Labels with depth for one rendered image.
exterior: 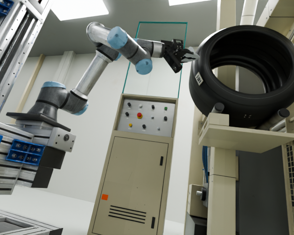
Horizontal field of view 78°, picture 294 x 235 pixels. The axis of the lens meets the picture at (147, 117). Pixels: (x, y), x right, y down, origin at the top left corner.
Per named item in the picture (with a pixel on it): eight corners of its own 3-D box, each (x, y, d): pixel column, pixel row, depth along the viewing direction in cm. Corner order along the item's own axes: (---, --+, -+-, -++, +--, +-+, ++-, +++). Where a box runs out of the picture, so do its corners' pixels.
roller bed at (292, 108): (270, 142, 125) (268, 103, 135) (294, 145, 123) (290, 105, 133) (287, 134, 107) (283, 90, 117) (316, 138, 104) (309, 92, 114)
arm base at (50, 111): (18, 114, 94) (25, 97, 97) (41, 124, 107) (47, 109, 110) (40, 116, 89) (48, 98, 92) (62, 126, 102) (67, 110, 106)
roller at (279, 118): (249, 129, 116) (257, 131, 115) (248, 136, 114) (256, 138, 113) (279, 107, 83) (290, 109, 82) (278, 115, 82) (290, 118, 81)
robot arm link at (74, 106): (54, 103, 112) (102, 27, 108) (76, 113, 123) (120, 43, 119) (58, 111, 104) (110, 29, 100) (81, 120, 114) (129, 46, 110)
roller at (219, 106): (204, 124, 121) (211, 126, 120) (202, 131, 119) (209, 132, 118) (215, 101, 88) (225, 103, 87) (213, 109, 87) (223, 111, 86)
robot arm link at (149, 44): (128, 59, 86) (127, 48, 91) (150, 61, 89) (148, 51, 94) (131, 44, 80) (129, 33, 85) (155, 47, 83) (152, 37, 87)
